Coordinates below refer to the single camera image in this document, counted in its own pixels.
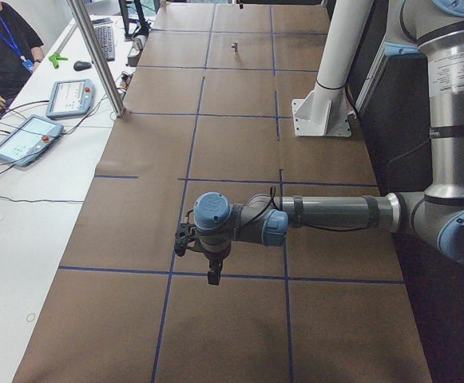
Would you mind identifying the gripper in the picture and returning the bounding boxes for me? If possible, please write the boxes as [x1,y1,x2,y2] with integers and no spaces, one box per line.
[204,244,230,285]

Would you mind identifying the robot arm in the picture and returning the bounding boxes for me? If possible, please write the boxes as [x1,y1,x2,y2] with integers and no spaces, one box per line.
[174,1,464,285]

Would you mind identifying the far teach pendant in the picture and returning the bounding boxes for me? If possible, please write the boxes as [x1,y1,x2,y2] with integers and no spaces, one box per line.
[46,79,94,120]

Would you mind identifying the teach pendant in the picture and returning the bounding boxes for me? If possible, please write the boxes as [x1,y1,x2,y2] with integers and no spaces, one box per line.
[0,115,64,167]
[46,79,94,120]

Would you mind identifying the near teach pendant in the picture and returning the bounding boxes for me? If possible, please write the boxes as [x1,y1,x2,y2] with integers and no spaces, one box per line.
[0,115,64,167]

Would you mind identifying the black computer mouse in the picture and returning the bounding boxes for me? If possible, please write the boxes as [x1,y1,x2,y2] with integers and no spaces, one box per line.
[73,61,92,72]

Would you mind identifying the black monitor stand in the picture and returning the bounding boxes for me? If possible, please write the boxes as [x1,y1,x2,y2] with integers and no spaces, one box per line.
[118,0,151,41]

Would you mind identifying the black keyboard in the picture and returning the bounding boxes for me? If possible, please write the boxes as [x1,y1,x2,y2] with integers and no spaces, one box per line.
[93,26,115,61]

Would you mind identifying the green plastic clamp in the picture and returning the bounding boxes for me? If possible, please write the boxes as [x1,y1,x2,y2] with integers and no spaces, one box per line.
[49,52,68,69]

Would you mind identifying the seated person in black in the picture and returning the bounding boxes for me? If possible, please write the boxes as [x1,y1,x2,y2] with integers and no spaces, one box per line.
[0,1,45,112]

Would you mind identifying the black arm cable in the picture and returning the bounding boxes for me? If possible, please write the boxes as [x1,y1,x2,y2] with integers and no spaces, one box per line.
[183,185,376,236]

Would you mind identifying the white mounting post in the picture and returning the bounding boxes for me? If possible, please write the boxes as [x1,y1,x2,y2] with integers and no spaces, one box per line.
[291,0,374,137]

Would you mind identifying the aluminium frame post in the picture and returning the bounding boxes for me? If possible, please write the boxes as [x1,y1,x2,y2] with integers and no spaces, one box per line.
[67,0,126,117]

